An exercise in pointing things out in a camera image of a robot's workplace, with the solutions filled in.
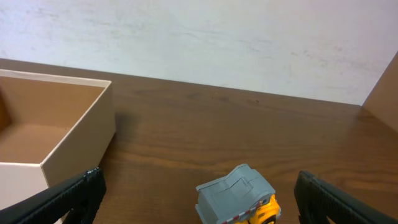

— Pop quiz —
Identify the white cardboard box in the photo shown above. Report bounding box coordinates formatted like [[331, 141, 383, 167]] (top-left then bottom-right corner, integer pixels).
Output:
[[1, 70, 116, 210]]

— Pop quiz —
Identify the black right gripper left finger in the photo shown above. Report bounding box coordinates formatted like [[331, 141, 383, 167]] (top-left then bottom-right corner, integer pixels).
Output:
[[1, 167, 106, 224]]

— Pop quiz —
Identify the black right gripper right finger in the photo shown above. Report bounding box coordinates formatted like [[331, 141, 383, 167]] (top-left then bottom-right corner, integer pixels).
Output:
[[294, 170, 397, 224]]

